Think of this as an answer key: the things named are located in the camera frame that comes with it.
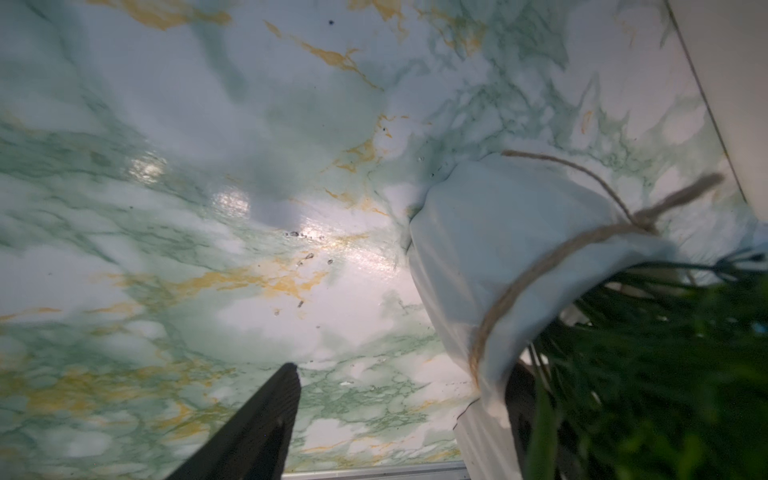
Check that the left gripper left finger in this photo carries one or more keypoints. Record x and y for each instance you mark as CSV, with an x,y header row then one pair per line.
x,y
254,443

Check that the potted plant pink centre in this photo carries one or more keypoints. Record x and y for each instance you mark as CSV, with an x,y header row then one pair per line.
x,y
646,365

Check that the white plastic storage box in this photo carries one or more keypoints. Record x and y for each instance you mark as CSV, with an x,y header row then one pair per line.
x,y
727,45

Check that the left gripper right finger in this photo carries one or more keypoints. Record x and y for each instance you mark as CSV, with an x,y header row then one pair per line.
x,y
520,400

